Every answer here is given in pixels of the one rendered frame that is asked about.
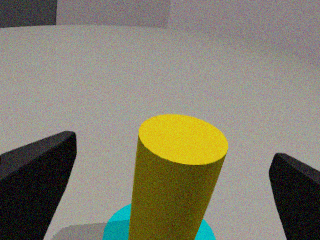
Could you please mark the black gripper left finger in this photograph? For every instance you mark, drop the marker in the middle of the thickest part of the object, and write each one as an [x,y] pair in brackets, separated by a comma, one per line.
[32,181]

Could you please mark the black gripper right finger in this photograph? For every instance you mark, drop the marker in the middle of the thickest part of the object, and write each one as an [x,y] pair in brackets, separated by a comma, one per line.
[296,190]

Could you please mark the cyan circle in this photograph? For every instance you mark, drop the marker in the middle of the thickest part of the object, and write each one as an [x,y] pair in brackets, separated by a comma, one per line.
[117,227]

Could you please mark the yellow cylinder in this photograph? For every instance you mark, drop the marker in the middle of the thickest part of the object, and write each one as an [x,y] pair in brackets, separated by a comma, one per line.
[178,160]

